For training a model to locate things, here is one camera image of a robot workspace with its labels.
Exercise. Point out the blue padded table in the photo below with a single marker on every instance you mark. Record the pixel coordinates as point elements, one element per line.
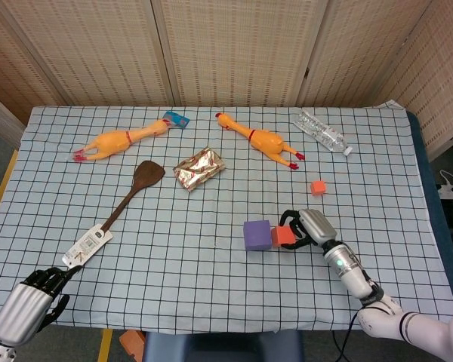
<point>438,234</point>

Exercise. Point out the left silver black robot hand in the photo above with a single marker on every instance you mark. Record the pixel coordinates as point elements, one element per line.
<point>22,313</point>

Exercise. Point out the blue cardboard hang tag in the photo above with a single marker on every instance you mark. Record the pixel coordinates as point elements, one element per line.
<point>177,120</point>

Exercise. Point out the clear plastic water bottle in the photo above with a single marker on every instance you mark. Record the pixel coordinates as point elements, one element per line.
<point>321,132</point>

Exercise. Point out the medium orange foam cube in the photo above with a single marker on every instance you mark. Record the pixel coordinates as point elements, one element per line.
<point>282,235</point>

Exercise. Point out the dark metal screen hinge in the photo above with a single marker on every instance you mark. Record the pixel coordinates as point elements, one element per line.
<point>307,72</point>

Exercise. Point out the beige woven folding screen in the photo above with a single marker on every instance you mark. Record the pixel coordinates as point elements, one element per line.
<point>230,49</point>

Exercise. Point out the silver red snack packet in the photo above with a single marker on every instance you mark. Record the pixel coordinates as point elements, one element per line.
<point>198,169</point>

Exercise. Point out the blue checkered tablecloth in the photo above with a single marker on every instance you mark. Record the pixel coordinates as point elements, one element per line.
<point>173,264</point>

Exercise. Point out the large purple foam cube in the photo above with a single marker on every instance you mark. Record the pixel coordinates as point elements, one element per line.
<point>256,235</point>

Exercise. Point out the small orange foam cube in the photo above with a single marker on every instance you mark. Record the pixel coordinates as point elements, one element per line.
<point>318,188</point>

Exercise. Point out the orange foam block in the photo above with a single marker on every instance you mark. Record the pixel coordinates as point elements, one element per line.
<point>132,343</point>

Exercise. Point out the yellow rubber chicken toy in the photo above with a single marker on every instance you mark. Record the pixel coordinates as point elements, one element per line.
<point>266,141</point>

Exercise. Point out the yellow rubber chicken in wrapper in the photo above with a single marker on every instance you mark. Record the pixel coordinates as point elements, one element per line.
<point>109,143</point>

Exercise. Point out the blue padded stool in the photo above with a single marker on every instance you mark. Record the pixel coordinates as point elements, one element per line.
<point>222,348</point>

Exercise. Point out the white paper spatula label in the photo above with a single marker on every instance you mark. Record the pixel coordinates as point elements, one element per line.
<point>85,247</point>

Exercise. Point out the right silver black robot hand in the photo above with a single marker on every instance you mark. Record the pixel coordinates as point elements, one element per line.
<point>317,226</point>

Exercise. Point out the dark wooden spatula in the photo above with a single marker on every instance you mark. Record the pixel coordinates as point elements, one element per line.
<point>147,175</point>

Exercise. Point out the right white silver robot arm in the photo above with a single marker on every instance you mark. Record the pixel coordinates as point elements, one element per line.
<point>353,275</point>

